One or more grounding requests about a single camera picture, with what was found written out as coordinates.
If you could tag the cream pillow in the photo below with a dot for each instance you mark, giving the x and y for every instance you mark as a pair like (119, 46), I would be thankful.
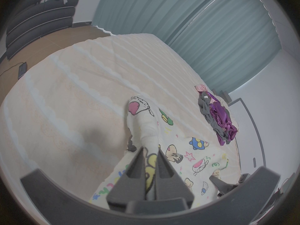
(230, 116)

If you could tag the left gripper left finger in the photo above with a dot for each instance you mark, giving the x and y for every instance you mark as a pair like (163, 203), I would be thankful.
(131, 184)

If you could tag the grey white bedside table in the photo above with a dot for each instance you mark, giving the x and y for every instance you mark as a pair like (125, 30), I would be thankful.
(223, 95)

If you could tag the pile of clothes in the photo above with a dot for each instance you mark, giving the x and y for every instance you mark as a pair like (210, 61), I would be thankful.
(218, 118)

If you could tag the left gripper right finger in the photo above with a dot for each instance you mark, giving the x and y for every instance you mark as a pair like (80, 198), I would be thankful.
(168, 184)

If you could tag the black power adapter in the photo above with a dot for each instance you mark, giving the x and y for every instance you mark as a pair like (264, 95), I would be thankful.
(22, 70)

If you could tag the white printed pyjama top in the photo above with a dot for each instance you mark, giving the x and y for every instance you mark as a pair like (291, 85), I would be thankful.
(187, 163)

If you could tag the bed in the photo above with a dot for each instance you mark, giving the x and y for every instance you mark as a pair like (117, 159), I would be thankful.
(82, 90)

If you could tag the blue-green curtain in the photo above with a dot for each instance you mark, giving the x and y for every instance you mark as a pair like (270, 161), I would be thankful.
(229, 43)
(152, 10)

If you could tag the black chest of drawers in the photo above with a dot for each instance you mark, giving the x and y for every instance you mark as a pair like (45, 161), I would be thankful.
(39, 22)

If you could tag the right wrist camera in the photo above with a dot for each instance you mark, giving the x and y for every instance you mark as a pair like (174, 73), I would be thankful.
(243, 178)

